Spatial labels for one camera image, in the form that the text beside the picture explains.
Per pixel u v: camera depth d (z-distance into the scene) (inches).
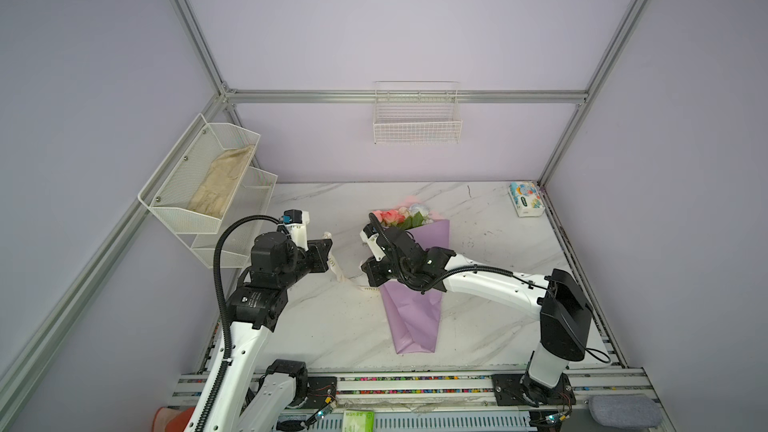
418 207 41.4
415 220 41.0
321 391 29.0
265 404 21.4
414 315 31.5
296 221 24.2
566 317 17.5
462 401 28.8
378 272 27.1
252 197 48.4
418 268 23.5
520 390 28.7
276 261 19.6
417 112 37.0
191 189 30.8
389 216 40.8
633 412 27.1
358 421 26.7
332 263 29.4
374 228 25.1
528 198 42.5
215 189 30.8
